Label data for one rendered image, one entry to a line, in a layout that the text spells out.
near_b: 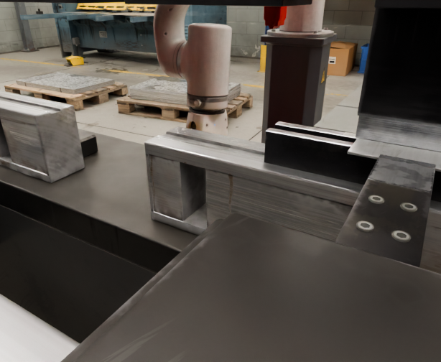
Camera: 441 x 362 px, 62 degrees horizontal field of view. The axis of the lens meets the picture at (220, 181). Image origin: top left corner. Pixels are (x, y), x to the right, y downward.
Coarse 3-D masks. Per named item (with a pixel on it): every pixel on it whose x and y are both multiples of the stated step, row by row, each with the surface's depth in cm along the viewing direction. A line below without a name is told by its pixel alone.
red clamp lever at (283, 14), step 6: (264, 6) 35; (270, 6) 35; (276, 6) 34; (282, 6) 35; (264, 12) 35; (270, 12) 35; (276, 12) 35; (282, 12) 35; (264, 18) 36; (270, 18) 35; (276, 18) 35; (282, 18) 35; (270, 24) 35; (276, 24) 35; (282, 24) 36
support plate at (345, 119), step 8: (360, 88) 46; (352, 96) 42; (360, 96) 42; (344, 104) 39; (352, 104) 39; (336, 112) 36; (344, 112) 36; (352, 112) 36; (320, 120) 34; (328, 120) 34; (336, 120) 34; (344, 120) 34; (352, 120) 34; (320, 128) 32; (328, 128) 32; (336, 128) 32; (344, 128) 32; (352, 128) 32
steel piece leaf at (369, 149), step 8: (360, 144) 28; (368, 144) 28; (376, 144) 28; (384, 144) 28; (392, 144) 28; (352, 152) 27; (360, 152) 27; (368, 152) 27; (376, 152) 27; (384, 152) 27; (392, 152) 27; (400, 152) 27; (408, 152) 27; (416, 152) 27; (424, 152) 27; (432, 152) 27; (440, 152) 27; (416, 160) 25; (424, 160) 25; (432, 160) 25; (440, 160) 25; (440, 168) 24
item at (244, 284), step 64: (384, 192) 21; (192, 256) 11; (256, 256) 11; (320, 256) 11; (384, 256) 16; (128, 320) 9; (192, 320) 9; (256, 320) 9; (320, 320) 9; (384, 320) 9
